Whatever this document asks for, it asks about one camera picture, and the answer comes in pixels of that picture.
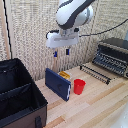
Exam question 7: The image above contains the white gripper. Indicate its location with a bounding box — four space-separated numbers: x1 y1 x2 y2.
45 29 80 58

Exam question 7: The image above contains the dark blue book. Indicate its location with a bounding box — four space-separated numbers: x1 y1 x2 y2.
44 67 72 102

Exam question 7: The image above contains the white bowl with yellow food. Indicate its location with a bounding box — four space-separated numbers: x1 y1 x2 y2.
58 70 72 81

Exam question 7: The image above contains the red plastic cup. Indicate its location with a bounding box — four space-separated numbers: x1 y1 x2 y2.
73 78 87 96

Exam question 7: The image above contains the black toaster oven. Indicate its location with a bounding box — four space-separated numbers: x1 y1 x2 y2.
92 37 128 80

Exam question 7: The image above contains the black fabric storage box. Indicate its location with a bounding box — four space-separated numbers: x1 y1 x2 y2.
0 58 49 128

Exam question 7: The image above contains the black wire oven rack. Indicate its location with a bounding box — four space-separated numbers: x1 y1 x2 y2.
79 64 112 85

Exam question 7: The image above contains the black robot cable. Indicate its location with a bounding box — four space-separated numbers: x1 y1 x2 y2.
79 18 128 38

